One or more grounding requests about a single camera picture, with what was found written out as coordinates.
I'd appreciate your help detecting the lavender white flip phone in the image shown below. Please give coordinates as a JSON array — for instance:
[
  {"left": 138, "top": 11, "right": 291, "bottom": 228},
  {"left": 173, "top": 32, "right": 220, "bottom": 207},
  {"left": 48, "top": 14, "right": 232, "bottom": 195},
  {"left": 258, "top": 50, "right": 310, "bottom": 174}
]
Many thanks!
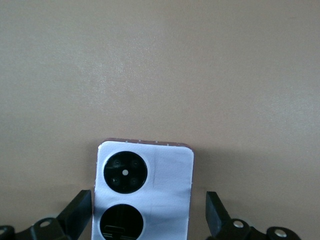
[{"left": 91, "top": 137, "right": 195, "bottom": 240}]

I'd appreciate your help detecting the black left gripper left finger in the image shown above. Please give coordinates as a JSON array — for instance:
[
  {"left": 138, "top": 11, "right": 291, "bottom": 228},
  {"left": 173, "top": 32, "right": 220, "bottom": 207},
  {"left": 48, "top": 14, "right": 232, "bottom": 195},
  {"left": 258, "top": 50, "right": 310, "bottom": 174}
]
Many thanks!
[{"left": 0, "top": 189, "right": 93, "bottom": 240}]

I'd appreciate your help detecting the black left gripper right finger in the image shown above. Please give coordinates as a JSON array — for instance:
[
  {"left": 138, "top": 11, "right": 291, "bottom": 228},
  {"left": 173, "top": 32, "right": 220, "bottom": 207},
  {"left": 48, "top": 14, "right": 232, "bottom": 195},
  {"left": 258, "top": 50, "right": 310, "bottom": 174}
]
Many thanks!
[{"left": 205, "top": 191, "right": 301, "bottom": 240}]

